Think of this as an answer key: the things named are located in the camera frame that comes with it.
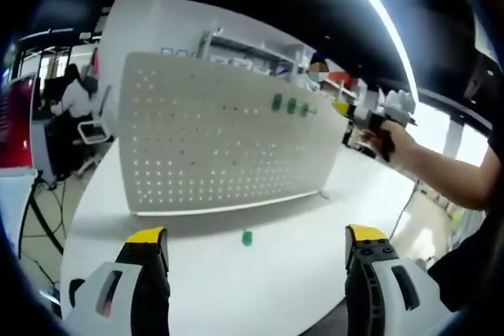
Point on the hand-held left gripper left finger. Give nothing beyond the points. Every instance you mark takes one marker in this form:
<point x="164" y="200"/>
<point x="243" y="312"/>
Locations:
<point x="130" y="285"/>

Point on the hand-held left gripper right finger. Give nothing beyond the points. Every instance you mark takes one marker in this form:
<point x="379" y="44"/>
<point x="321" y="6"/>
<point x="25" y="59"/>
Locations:
<point x="378" y="285"/>

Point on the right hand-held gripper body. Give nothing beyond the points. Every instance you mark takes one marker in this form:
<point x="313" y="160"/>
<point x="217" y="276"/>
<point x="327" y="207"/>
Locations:
<point x="397" y="108"/>

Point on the green pegs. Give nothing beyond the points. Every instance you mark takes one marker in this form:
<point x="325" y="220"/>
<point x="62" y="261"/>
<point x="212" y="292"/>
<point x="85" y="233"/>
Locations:
<point x="305" y="109"/>

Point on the green hook assembly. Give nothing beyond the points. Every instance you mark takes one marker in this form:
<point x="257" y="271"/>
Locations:
<point x="277" y="102"/>
<point x="247" y="237"/>
<point x="291" y="105"/>

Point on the white perforated mounting plate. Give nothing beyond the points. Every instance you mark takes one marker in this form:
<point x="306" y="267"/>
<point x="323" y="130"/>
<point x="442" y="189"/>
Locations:
<point x="197" y="135"/>

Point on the person's right hand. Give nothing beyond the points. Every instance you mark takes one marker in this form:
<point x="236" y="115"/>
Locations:
<point x="393" y="143"/>

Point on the ceiling light strip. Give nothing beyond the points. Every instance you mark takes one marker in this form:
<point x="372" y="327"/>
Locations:
<point x="393" y="37"/>

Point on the person's black clothing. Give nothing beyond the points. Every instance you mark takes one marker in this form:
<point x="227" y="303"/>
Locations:
<point x="472" y="265"/>

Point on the white shelf rack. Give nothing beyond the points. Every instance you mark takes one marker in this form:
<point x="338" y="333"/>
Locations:
<point x="244" y="50"/>

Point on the silver laptop with red screen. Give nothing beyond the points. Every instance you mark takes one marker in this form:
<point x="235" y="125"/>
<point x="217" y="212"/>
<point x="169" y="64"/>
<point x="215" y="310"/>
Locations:
<point x="15" y="127"/>

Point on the black monitor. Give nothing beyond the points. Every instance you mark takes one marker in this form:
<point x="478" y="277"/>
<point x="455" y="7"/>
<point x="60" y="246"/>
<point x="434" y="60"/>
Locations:
<point x="53" y="88"/>

